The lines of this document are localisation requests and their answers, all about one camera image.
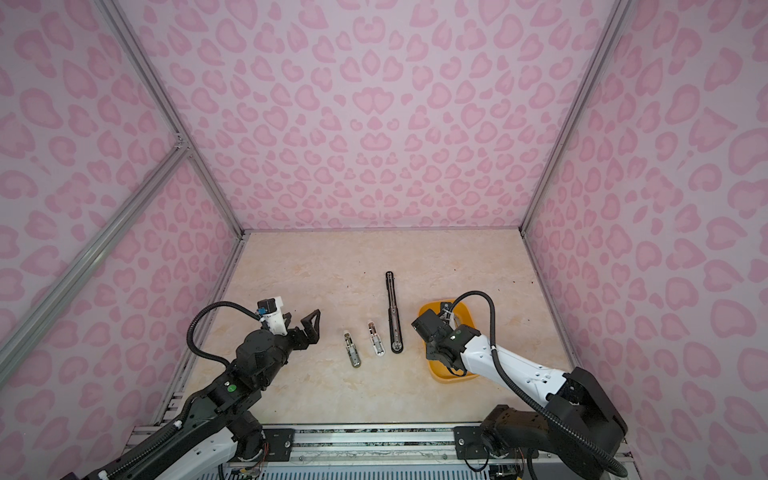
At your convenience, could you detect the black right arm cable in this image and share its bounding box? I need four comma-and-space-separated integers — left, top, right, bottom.
446, 290, 629, 480

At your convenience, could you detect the yellow plastic tray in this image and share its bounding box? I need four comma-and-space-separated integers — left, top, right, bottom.
417, 300, 476, 383

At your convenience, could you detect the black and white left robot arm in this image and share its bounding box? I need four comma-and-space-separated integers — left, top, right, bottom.
85, 300, 321, 479

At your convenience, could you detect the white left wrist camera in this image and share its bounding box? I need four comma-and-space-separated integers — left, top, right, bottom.
256, 296, 288, 336

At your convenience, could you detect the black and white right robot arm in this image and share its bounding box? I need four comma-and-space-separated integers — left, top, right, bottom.
412, 310, 628, 479

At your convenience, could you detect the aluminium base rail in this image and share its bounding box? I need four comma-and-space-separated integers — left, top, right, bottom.
110, 421, 637, 480

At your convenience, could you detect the aluminium frame bar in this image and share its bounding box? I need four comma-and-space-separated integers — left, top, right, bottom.
1, 141, 189, 385

